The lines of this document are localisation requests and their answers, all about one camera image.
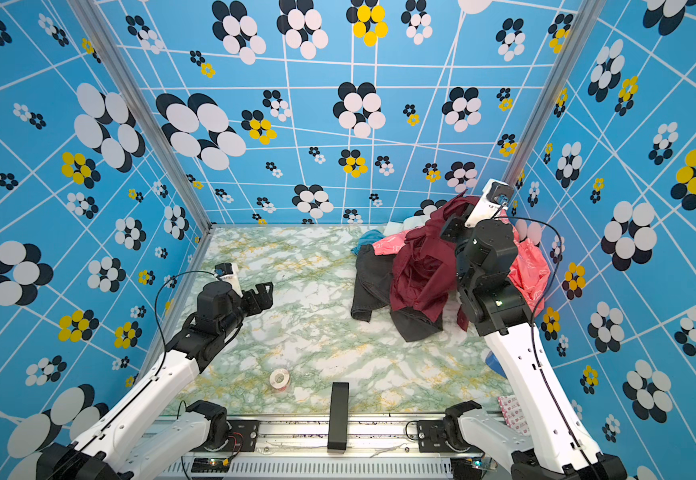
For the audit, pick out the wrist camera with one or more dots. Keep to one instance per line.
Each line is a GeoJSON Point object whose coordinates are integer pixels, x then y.
{"type": "Point", "coordinates": [228, 272]}
{"type": "Point", "coordinates": [494, 199]}

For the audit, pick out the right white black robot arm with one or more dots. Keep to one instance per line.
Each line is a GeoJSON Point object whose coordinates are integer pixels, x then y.
{"type": "Point", "coordinates": [558, 446]}

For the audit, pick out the pink patterned cloth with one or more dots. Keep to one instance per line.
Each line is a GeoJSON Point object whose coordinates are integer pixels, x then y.
{"type": "Point", "coordinates": [529, 272]}

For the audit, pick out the circuit board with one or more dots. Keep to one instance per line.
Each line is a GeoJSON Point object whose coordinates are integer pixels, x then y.
{"type": "Point", "coordinates": [206, 465]}
{"type": "Point", "coordinates": [467, 469]}

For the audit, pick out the right circuit board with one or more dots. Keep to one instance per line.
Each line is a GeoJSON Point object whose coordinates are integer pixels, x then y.
{"type": "Point", "coordinates": [467, 469]}

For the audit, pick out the teal cloth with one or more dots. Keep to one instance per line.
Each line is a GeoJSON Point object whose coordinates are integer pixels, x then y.
{"type": "Point", "coordinates": [368, 238]}

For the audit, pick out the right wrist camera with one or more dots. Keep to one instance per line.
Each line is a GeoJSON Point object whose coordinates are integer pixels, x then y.
{"type": "Point", "coordinates": [494, 199]}

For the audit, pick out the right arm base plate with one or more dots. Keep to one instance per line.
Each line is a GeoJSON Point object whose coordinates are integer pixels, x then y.
{"type": "Point", "coordinates": [432, 437]}

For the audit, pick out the clear tape roll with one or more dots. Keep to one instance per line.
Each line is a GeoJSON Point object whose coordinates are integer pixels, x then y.
{"type": "Point", "coordinates": [279, 379]}

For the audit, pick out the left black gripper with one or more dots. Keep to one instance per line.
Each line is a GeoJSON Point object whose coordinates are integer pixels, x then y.
{"type": "Point", "coordinates": [265, 299]}

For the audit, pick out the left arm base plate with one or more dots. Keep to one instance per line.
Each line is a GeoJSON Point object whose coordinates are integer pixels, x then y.
{"type": "Point", "coordinates": [231, 436]}

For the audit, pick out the right aluminium corner post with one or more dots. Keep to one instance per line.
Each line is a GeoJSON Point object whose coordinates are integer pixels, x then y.
{"type": "Point", "coordinates": [584, 22]}

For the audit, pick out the aluminium corner post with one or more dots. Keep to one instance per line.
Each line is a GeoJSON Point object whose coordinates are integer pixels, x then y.
{"type": "Point", "coordinates": [92, 22]}
{"type": "Point", "coordinates": [584, 22]}

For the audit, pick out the white cloth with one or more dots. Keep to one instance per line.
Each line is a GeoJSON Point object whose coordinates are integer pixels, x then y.
{"type": "Point", "coordinates": [409, 223]}

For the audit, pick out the left aluminium corner post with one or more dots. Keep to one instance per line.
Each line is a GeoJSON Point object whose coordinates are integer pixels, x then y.
{"type": "Point", "coordinates": [92, 22]}

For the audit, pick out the pink patterned packet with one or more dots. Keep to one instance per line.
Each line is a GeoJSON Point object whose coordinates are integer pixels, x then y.
{"type": "Point", "coordinates": [513, 414]}

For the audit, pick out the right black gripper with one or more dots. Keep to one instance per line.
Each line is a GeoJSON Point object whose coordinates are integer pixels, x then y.
{"type": "Point", "coordinates": [455, 234]}

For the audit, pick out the left circuit board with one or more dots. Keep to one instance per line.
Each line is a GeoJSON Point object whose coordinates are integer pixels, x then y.
{"type": "Point", "coordinates": [206, 465]}

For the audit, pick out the black rectangular box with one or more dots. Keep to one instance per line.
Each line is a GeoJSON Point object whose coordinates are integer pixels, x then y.
{"type": "Point", "coordinates": [337, 438]}

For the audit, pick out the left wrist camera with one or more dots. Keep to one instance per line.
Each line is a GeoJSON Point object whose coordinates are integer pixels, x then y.
{"type": "Point", "coordinates": [228, 272]}

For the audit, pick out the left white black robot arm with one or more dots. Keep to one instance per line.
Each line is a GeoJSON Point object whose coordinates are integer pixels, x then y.
{"type": "Point", "coordinates": [114, 447]}

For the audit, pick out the maroon cloth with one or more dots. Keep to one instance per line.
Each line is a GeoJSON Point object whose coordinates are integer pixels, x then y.
{"type": "Point", "coordinates": [424, 273]}

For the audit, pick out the dark grey jeans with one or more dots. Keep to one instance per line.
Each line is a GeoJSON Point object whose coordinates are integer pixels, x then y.
{"type": "Point", "coordinates": [372, 292]}

